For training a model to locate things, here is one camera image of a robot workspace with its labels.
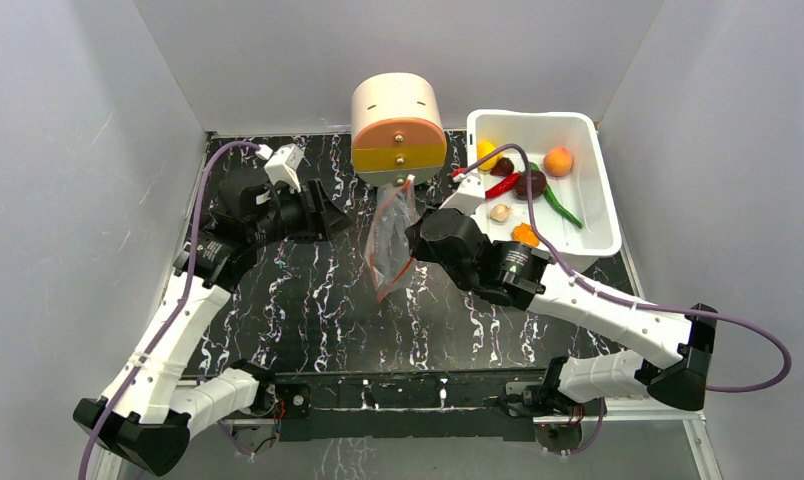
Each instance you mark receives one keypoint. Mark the small orange pepper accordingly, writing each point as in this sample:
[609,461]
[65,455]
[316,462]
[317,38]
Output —
[525,234]

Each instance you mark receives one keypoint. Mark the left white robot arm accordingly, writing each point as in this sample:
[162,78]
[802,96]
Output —
[143,416]

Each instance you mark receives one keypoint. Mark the dark purple plum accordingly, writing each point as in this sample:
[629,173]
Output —
[530,184]

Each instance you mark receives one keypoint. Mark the garlic bulb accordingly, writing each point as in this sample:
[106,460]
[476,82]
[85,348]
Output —
[500,213]

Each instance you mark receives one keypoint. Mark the white plastic bin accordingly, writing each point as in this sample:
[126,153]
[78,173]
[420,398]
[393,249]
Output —
[584,192]

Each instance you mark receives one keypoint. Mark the small dark red fruit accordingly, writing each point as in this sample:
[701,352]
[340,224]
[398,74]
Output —
[504,167]

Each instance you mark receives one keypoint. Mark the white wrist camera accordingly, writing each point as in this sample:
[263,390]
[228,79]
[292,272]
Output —
[469,195]
[281,165]

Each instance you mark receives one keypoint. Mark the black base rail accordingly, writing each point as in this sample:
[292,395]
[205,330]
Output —
[502,403]

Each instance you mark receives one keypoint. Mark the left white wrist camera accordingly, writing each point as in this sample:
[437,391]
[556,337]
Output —
[281,165]

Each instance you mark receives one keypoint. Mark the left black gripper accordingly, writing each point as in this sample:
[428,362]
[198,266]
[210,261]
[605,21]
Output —
[327,220]

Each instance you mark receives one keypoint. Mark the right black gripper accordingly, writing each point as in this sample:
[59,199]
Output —
[417,240]

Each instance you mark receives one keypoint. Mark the yellow lemon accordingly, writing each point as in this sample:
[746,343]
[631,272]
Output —
[485,149]

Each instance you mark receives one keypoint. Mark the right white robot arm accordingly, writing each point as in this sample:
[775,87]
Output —
[666,357]

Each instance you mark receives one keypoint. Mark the orange peach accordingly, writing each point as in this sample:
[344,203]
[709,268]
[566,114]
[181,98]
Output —
[558,162]

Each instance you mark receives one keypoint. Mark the round three-drawer cabinet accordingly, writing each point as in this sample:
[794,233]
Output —
[396,130]

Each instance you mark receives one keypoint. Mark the clear zip bag orange zipper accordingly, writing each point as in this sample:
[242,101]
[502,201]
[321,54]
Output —
[387,250]

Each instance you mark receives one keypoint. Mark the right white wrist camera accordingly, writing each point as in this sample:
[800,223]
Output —
[469,195]

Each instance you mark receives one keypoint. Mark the red chili pepper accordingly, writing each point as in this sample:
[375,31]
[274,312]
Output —
[504,186]

